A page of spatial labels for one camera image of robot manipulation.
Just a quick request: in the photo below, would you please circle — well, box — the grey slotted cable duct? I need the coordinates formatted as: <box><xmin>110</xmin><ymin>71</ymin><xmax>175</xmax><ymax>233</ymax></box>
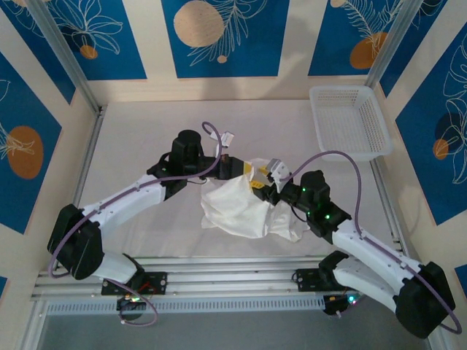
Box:
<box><xmin>45</xmin><ymin>295</ymin><xmax>329</xmax><ymax>316</ymax></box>

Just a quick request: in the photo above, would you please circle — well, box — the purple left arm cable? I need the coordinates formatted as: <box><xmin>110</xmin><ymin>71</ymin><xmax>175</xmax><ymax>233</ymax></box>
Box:
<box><xmin>49</xmin><ymin>121</ymin><xmax>227</xmax><ymax>327</ymax></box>

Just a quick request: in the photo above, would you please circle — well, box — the aluminium frame post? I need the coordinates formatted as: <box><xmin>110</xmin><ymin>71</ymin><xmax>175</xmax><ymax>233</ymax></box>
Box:
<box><xmin>27</xmin><ymin>0</ymin><xmax>104</xmax><ymax>114</ymax></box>
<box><xmin>366</xmin><ymin>0</ymin><xmax>424</xmax><ymax>88</ymax></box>

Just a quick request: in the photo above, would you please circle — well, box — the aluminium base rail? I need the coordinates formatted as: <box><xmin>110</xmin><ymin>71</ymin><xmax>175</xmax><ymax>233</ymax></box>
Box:
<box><xmin>31</xmin><ymin>254</ymin><xmax>431</xmax><ymax>303</ymax></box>

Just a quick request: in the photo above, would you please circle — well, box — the white t-shirt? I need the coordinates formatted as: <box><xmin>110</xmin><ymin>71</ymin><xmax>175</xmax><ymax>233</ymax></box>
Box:
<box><xmin>199</xmin><ymin>157</ymin><xmax>310</xmax><ymax>244</ymax></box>

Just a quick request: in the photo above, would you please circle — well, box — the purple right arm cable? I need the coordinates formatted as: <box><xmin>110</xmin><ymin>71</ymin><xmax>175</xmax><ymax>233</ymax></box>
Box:
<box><xmin>287</xmin><ymin>150</ymin><xmax>459</xmax><ymax>335</ymax></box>

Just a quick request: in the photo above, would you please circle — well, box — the white plastic mesh basket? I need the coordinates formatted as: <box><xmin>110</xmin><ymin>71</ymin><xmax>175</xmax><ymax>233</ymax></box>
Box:
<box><xmin>309</xmin><ymin>85</ymin><xmax>395</xmax><ymax>163</ymax></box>

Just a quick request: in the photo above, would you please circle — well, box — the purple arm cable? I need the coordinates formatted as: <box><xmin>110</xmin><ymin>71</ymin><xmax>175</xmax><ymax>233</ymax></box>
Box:
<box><xmin>287</xmin><ymin>150</ymin><xmax>459</xmax><ymax>335</ymax></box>
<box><xmin>49</xmin><ymin>121</ymin><xmax>227</xmax><ymax>327</ymax></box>

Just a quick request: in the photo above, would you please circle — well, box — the aluminium side rail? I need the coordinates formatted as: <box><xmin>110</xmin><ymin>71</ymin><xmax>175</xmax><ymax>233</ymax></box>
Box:
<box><xmin>370</xmin><ymin>158</ymin><xmax>453</xmax><ymax>350</ymax></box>
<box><xmin>20</xmin><ymin>105</ymin><xmax>107</xmax><ymax>350</ymax></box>

